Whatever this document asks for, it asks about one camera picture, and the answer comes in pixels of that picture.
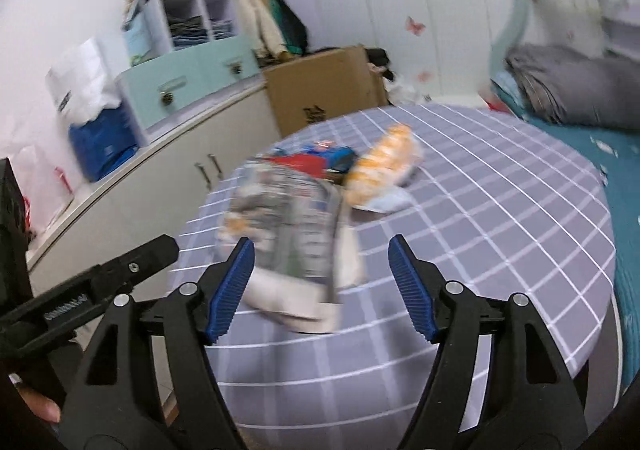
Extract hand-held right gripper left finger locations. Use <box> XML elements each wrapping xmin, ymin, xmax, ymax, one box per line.
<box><xmin>62</xmin><ymin>236</ymin><xmax>256</xmax><ymax>450</ymax></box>

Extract orange snack packet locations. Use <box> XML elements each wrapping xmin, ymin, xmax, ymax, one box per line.
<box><xmin>342</xmin><ymin>124</ymin><xmax>425</xmax><ymax>208</ymax></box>

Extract white low cabinet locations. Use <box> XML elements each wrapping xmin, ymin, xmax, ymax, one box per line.
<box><xmin>25</xmin><ymin>80</ymin><xmax>283</xmax><ymax>303</ymax></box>

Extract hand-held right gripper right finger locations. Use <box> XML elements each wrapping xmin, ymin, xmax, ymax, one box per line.
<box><xmin>387</xmin><ymin>234</ymin><xmax>588</xmax><ymax>450</ymax></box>

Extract silver printed snack packet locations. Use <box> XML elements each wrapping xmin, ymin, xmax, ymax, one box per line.
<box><xmin>220</xmin><ymin>160</ymin><xmax>347</xmax><ymax>303</ymax></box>

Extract dark green hanging garment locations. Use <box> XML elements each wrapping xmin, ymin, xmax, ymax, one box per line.
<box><xmin>257</xmin><ymin>0</ymin><xmax>309</xmax><ymax>58</ymax></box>

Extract blue storage bin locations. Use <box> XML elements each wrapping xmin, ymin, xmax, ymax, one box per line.
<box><xmin>67</xmin><ymin>104</ymin><xmax>141</xmax><ymax>183</ymax></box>

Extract teal bed sheet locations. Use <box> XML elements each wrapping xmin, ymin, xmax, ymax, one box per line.
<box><xmin>490</xmin><ymin>74</ymin><xmax>640</xmax><ymax>411</ymax></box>

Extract pale blue box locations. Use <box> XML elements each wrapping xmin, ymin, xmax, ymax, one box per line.
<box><xmin>122</xmin><ymin>14</ymin><xmax>151</xmax><ymax>68</ymax></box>

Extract red white plastic bag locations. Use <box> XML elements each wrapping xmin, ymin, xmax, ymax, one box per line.
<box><xmin>7</xmin><ymin>145</ymin><xmax>76</xmax><ymax>233</ymax></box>

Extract grey folded blanket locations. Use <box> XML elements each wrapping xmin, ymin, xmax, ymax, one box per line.
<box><xmin>505</xmin><ymin>44</ymin><xmax>640</xmax><ymax>131</ymax></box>

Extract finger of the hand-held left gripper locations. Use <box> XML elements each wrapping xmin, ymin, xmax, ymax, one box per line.
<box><xmin>0</xmin><ymin>235</ymin><xmax>180</xmax><ymax>362</ymax></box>

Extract folded dark clothes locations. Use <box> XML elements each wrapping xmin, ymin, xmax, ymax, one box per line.
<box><xmin>167</xmin><ymin>14</ymin><xmax>208</xmax><ymax>49</ymax></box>

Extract brown cardboard box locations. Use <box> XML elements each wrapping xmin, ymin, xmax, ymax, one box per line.
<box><xmin>262</xmin><ymin>44</ymin><xmax>390</xmax><ymax>138</ymax></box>

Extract dark clothes pile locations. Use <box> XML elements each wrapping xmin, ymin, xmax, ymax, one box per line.
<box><xmin>365</xmin><ymin>47</ymin><xmax>401</xmax><ymax>81</ymax></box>

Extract beige hanging garment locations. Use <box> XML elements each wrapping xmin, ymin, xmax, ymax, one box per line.
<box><xmin>232</xmin><ymin>0</ymin><xmax>286</xmax><ymax>64</ymax></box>

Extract blue snack packet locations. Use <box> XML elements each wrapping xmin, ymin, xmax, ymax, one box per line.
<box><xmin>270</xmin><ymin>141</ymin><xmax>358</xmax><ymax>183</ymax></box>

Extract person's left hand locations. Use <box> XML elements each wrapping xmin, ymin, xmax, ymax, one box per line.
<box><xmin>20</xmin><ymin>387</ymin><xmax>62</xmax><ymax>423</ymax></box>

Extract teal drawer box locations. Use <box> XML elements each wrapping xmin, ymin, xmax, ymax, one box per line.
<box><xmin>117</xmin><ymin>37</ymin><xmax>262</xmax><ymax>131</ymax></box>

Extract pale blue plastic wrapper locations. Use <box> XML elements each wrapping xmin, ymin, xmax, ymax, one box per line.
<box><xmin>350</xmin><ymin>187</ymin><xmax>413</xmax><ymax>215</ymax></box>

